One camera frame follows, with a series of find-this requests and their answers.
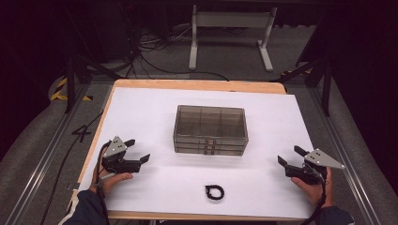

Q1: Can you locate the long black floor cable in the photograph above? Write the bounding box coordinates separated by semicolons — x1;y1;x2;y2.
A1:
137;51;230;83

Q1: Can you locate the thin black floor cable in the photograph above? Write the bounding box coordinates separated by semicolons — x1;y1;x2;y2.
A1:
39;111;104;225

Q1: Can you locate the black metal stand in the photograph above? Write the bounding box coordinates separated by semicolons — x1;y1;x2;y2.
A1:
270;57;333;117
64;53;122;114

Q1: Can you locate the transparent grey drawer box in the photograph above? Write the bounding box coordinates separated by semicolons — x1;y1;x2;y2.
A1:
173;104;250;157

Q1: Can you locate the right hand-held gripper cable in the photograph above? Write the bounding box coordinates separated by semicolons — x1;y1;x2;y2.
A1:
300;162;329;225

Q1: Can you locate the white paper sheet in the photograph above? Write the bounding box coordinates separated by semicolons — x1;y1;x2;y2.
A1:
78;86;317;219

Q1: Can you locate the left hand-held gripper cable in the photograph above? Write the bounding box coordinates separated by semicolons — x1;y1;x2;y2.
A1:
96;146;111;225

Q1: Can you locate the person's right hand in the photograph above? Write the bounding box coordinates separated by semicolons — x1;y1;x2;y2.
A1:
290;167;334;208

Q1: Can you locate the yellow and black floor tape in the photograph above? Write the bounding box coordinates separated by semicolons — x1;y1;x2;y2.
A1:
50;77;94;102

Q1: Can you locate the metal floor rail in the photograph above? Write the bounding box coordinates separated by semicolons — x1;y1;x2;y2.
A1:
3;83;92;225
308;78;382;225

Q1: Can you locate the white metal table frame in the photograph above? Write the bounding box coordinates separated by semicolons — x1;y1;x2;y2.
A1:
188;4;278;73

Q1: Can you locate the person's left hand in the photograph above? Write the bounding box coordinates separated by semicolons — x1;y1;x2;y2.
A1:
88;148;134;196

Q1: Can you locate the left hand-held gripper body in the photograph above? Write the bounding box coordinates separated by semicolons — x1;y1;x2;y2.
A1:
101;135;143;174

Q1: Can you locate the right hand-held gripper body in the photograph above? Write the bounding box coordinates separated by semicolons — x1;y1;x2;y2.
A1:
284;148;346;186

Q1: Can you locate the hand-held gripper cable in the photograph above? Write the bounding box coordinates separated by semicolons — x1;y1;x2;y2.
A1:
300;162;329;225
96;146;111;225

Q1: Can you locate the bundle of floor cables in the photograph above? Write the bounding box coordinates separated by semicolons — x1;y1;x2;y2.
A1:
125;24;192;64

